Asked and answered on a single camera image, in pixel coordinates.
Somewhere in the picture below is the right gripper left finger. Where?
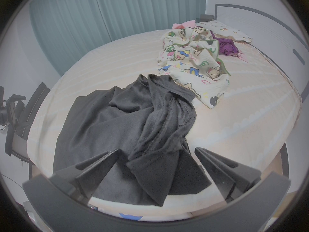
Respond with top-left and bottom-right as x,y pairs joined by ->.
49,149 -> 120,199

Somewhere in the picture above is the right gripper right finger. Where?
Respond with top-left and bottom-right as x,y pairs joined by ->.
194,147 -> 262,201

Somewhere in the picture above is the black T-shirt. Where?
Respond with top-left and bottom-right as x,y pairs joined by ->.
53,73 -> 212,207

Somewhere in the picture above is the bed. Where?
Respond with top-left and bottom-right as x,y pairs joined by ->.
27,3 -> 309,222

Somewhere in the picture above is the black chest of drawers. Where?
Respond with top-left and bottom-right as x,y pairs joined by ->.
5,82 -> 51,165

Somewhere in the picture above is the white printed pyjama top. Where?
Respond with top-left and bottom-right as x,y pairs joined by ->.
157,26 -> 230,109

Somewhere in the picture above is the purple garment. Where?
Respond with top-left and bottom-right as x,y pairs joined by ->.
210,30 -> 239,56

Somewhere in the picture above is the white printed pillow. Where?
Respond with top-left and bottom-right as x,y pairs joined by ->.
196,19 -> 253,43

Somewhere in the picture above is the pink garment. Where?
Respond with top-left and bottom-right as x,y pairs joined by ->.
172,20 -> 248,63

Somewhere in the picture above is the blue-green curtain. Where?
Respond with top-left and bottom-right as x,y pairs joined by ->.
29,0 -> 111,75
93,0 -> 207,42

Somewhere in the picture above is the grey bedside table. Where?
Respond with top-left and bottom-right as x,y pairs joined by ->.
200,14 -> 215,24

